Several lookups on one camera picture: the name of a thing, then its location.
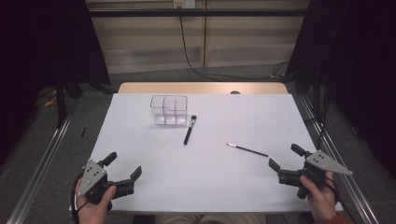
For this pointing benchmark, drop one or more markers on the clear plastic organizer box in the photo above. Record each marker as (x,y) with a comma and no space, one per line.
(169,110)

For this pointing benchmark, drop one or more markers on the dark curtain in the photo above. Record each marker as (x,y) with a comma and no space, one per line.
(43,46)
(358,62)

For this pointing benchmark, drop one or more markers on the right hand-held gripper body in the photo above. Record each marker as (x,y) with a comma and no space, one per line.
(323,163)

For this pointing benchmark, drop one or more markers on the person's left hand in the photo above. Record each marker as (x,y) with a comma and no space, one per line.
(95,211)

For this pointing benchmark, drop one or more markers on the small black pen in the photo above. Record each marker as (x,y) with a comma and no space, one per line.
(83,132)

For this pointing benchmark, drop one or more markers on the white table board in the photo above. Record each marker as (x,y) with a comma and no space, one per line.
(202,174)

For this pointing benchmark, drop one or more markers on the thin black eyeliner pencil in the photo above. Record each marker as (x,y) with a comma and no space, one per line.
(247,150)

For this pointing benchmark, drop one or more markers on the thick black makeup brush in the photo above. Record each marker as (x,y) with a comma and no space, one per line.
(189,132)

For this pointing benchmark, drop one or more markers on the black horizontal frame bar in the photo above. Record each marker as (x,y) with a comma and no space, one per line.
(199,12)

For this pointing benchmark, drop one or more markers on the person's right hand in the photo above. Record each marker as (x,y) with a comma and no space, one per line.
(320,199)

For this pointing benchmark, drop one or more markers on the white wall socket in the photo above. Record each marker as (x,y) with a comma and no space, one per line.
(184,3)

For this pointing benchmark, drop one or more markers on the aluminium frame rail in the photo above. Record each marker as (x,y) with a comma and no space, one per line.
(339,174)
(40,168)

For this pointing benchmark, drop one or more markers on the black metal stand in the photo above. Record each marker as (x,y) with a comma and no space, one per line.
(60,102)

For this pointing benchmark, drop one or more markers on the person's legs beige pants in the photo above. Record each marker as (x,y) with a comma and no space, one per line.
(211,219)

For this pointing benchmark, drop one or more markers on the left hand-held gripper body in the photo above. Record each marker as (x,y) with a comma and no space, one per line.
(93,177)

